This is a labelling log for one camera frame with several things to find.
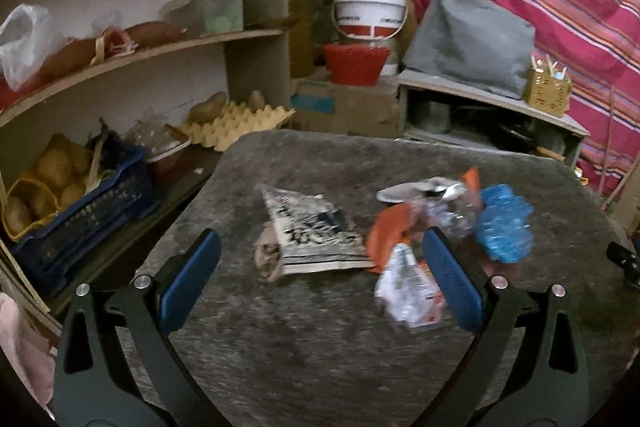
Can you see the small steel pot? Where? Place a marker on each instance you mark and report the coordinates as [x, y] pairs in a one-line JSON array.
[[435, 117]]

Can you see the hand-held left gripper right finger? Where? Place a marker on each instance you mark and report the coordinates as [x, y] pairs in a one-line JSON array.
[[452, 277]]

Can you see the red plastic basket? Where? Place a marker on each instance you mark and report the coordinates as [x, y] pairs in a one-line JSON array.
[[355, 64]]

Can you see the beige plastic tie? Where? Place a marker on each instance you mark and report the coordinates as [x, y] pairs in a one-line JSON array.
[[112, 43]]

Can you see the white bucket red label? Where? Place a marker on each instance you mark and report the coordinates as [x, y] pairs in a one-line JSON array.
[[370, 9]]

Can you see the newspaper piece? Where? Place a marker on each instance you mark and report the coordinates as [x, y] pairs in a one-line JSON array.
[[310, 232]]

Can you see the yellow egg tray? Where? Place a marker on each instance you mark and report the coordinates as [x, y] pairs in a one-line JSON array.
[[235, 124]]

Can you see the sweet potato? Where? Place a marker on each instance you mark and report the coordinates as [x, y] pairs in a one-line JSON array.
[[155, 34], [70, 57]]

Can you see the clear plastic container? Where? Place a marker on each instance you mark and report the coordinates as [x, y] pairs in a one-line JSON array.
[[210, 14]]

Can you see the clear snack wrapper orange ends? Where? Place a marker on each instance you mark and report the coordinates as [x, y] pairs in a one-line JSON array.
[[405, 287]]

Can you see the large potato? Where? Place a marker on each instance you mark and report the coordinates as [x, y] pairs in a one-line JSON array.
[[207, 108]]

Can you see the blue plastic crate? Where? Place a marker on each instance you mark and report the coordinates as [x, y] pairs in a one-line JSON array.
[[95, 222]]

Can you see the cardboard box blue label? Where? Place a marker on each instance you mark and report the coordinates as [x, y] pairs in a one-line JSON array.
[[360, 107]]

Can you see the yellow mesh bag of potatoes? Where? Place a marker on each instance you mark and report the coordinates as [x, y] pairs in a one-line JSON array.
[[47, 177]]

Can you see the grey cloth cover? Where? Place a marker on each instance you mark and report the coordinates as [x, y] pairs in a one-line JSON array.
[[465, 42]]

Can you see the silver grey wrapper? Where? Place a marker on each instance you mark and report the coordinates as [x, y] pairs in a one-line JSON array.
[[415, 189]]

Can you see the yellow woven basket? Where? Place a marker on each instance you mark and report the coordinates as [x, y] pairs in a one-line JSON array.
[[547, 92]]

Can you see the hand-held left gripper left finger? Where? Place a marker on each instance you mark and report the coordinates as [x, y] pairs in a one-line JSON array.
[[192, 277]]

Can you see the white plastic bag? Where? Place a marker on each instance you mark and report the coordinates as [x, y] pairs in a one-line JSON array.
[[25, 42]]

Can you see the crumpled clear plastic bag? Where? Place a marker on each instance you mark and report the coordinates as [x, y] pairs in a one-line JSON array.
[[147, 134]]

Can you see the dried vegetable stalk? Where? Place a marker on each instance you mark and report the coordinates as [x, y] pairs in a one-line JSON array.
[[100, 152]]

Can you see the red plastic tub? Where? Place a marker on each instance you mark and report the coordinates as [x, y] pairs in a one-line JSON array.
[[167, 159]]

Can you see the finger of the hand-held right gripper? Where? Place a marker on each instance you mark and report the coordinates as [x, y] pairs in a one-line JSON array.
[[627, 262]]

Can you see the clear plastic wrapper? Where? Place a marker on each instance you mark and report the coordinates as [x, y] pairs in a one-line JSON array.
[[450, 214]]

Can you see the blue plastic wrapper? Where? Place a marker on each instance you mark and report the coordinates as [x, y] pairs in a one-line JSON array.
[[502, 224]]

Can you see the wooden shelf unit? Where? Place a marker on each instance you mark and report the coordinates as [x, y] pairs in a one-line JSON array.
[[150, 52]]

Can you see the grey low cabinet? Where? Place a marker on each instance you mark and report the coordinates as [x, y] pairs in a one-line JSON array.
[[465, 92]]

